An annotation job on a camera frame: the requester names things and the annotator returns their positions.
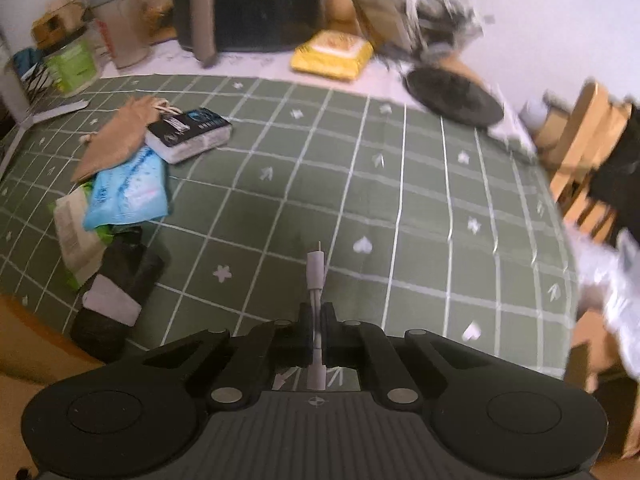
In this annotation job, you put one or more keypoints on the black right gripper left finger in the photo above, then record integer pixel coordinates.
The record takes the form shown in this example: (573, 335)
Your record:
(256, 358)

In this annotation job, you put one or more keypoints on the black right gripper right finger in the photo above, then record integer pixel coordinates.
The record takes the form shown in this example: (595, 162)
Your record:
(364, 347)

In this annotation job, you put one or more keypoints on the green checked tablecloth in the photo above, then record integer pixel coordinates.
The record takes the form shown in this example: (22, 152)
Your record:
(424, 223)

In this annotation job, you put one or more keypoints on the black sock with white band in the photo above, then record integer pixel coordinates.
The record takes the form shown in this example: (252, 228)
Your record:
(111, 306)

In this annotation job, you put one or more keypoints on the blue tissue pack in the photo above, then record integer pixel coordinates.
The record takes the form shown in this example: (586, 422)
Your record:
(130, 193)

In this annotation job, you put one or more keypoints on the green white packet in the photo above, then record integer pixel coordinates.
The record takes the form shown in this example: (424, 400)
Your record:
(81, 250)

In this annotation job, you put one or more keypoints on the black white small box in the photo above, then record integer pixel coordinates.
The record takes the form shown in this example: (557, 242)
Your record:
(176, 138)

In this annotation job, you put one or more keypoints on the black round kettle base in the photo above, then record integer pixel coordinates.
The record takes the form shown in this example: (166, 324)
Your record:
(454, 97)

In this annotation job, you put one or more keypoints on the white plastic bag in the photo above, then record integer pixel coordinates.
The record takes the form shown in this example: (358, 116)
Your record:
(608, 304)

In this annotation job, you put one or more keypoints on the yellow wet wipes pack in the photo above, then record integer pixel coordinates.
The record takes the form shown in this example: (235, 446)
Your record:
(332, 54)

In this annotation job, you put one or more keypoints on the wooden chair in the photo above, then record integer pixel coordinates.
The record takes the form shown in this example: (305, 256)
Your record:
(572, 145)

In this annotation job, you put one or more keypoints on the black bag on chair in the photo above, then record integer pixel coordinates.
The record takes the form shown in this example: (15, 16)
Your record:
(617, 182)

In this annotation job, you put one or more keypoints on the glass bowl with clutter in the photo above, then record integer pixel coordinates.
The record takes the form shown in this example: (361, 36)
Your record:
(418, 30)

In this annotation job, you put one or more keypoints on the green label jar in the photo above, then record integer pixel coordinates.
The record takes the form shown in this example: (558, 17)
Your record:
(61, 35)

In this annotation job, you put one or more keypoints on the black air fryer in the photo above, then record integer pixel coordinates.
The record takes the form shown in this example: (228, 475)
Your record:
(254, 25)

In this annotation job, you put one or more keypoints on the white phone gimbal tripod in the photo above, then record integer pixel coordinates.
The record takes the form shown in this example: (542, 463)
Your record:
(15, 100)

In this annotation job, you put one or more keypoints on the grey lid shaker bottle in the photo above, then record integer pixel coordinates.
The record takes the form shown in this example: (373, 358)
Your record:
(123, 30)

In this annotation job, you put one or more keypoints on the tan drawstring pouch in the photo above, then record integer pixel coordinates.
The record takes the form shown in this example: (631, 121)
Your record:
(120, 138)

